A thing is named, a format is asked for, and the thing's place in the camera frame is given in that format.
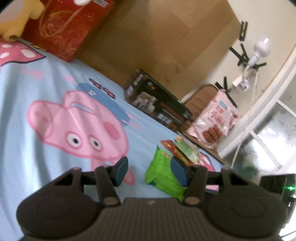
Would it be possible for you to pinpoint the brown cushioned chair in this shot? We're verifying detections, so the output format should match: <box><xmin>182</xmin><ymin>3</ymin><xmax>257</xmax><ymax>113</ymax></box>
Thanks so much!
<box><xmin>177</xmin><ymin>84</ymin><xmax>225</xmax><ymax>163</ymax></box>

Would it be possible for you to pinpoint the black box with sheep print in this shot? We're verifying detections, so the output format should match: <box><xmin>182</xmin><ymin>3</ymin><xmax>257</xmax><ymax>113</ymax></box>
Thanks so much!
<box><xmin>124</xmin><ymin>69</ymin><xmax>193</xmax><ymax>131</ymax></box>

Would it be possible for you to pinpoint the yellow plush toy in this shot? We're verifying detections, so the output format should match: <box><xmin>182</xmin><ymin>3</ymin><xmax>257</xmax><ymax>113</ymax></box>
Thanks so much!
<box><xmin>0</xmin><ymin>0</ymin><xmax>45</xmax><ymax>42</ymax></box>

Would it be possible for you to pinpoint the red gift bag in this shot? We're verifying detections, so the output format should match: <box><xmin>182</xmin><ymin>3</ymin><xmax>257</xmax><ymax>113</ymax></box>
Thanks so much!
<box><xmin>21</xmin><ymin>0</ymin><xmax>115</xmax><ymax>63</ymax></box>

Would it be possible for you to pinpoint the pink snack bag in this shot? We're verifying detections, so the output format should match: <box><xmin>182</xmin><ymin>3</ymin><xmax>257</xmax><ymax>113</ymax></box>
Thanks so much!
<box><xmin>187</xmin><ymin>89</ymin><xmax>240</xmax><ymax>149</ymax></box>

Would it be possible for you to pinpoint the white window frame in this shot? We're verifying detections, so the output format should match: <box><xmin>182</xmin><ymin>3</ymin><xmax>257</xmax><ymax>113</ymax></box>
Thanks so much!
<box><xmin>217</xmin><ymin>44</ymin><xmax>296</xmax><ymax>172</ymax></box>

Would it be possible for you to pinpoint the red candy packet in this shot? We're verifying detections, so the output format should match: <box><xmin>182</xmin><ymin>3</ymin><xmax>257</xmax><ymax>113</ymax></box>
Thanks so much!
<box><xmin>161</xmin><ymin>139</ymin><xmax>201</xmax><ymax>166</ymax></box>

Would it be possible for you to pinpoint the wooden headboard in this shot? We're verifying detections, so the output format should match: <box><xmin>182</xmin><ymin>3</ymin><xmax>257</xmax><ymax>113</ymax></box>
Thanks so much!
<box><xmin>74</xmin><ymin>0</ymin><xmax>242</xmax><ymax>101</ymax></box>

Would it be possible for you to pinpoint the light green snack packet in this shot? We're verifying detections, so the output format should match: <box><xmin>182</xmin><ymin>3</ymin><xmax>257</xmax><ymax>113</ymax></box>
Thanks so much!
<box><xmin>174</xmin><ymin>136</ymin><xmax>200</xmax><ymax>163</ymax></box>

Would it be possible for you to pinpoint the white light bulb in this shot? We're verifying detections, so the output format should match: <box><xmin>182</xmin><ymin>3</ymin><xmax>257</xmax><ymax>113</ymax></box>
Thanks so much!
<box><xmin>248</xmin><ymin>38</ymin><xmax>271</xmax><ymax>64</ymax></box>

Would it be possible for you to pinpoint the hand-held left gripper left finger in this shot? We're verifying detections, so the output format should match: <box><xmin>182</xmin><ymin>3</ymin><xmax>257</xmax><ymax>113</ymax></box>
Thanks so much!
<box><xmin>54</xmin><ymin>156</ymin><xmax>129</xmax><ymax>207</ymax></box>

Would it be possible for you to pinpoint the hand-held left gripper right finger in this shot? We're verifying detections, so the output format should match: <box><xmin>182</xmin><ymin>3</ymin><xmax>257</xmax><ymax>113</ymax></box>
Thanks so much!
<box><xmin>171</xmin><ymin>156</ymin><xmax>245</xmax><ymax>206</ymax></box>

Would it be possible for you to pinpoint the printed cartoon blanket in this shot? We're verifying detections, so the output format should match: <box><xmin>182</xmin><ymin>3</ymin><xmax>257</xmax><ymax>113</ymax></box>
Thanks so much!
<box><xmin>0</xmin><ymin>38</ymin><xmax>222</xmax><ymax>241</ymax></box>

